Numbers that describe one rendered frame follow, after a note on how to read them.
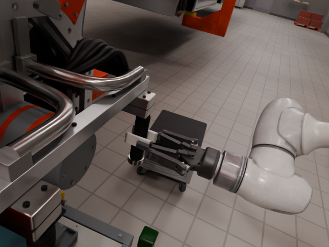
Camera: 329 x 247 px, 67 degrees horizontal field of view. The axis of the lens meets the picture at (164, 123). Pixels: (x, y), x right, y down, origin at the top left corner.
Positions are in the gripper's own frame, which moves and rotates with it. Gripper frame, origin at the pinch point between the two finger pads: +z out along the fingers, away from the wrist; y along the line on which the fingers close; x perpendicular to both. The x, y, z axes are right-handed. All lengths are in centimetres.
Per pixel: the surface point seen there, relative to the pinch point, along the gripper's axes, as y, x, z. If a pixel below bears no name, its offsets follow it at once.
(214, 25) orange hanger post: 343, -19, 31
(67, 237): 4, -68, 26
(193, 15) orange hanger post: 344, -14, 65
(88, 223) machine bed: 18, -75, 24
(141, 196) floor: 53, -83, 10
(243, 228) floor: 61, -83, -54
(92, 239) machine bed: 12, -75, 18
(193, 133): 89, -49, -6
